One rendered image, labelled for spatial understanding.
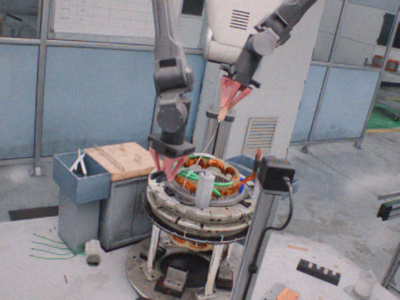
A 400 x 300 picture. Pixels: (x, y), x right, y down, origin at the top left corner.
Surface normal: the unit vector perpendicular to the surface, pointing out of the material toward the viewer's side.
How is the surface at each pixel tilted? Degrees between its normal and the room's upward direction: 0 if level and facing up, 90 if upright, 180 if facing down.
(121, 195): 90
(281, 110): 90
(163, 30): 72
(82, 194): 90
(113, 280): 0
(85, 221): 90
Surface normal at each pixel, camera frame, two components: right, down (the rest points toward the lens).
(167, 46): -0.14, 0.02
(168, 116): -0.11, 0.33
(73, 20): 0.51, 0.39
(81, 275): 0.18, -0.91
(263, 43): 0.10, 0.15
